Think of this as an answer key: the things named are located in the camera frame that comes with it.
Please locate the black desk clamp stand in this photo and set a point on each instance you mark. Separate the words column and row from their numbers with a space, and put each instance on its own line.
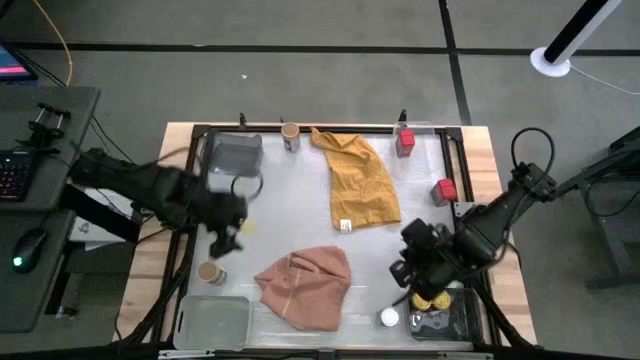
column 45, row 132

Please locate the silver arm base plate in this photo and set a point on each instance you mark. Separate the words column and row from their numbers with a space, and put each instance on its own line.
column 465, row 209

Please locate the pink woven cloth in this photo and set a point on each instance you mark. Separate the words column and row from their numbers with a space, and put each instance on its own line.
column 305, row 287

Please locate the clear plastic bin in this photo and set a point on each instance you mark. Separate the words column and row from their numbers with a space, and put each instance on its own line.
column 215, row 322

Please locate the beige-lid seasoning jar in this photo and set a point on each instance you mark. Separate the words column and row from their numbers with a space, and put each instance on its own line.
column 207, row 272
column 290, row 132

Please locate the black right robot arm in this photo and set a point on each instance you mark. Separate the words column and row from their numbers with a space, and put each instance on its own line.
column 505, row 205

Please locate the black equipment stand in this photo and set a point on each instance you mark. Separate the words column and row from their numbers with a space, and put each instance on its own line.
column 615, row 240

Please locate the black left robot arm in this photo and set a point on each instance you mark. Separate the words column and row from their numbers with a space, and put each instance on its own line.
column 130, row 182

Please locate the black backlit keyboard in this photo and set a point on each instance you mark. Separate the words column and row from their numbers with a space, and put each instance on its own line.
column 12, row 175

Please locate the yellow-lid seasoning jar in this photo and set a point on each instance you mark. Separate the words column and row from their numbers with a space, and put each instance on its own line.
column 421, row 302
column 441, row 300

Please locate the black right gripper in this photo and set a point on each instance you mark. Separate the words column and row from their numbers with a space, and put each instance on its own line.
column 430, row 260

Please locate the smoky grey plastic bin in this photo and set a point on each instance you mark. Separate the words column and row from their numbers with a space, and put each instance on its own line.
column 235, row 152

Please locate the red smoked paprika tin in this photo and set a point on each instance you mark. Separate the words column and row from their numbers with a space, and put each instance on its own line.
column 445, row 190
column 406, row 140

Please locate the computer monitor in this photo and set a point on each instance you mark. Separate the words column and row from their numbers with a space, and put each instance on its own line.
column 12, row 65

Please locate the grey desk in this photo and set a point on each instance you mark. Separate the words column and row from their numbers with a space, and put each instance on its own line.
column 65, row 125

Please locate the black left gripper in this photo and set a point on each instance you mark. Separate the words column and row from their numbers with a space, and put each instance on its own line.
column 225, row 212

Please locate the mustard yellow cloth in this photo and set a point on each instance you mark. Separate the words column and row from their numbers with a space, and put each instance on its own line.
column 360, row 185

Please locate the black aluminium table frame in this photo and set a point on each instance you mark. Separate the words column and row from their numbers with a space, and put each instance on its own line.
column 350, row 129

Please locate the black plastic bin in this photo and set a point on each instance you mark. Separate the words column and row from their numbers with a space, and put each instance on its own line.
column 445, row 325

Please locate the white table mat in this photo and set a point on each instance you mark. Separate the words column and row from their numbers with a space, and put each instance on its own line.
column 300, row 215

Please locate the yellow tape tag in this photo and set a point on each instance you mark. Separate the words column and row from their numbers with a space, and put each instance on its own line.
column 248, row 226

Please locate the black table clamp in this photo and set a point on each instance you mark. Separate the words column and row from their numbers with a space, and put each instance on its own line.
column 243, row 121
column 402, row 116

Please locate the white box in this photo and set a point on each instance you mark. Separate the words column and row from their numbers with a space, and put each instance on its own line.
column 95, row 236

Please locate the black computer mouse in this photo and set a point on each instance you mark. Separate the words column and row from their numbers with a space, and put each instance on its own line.
column 30, row 247

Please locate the white pole with round base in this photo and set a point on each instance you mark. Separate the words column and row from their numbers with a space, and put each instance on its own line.
column 550, row 67

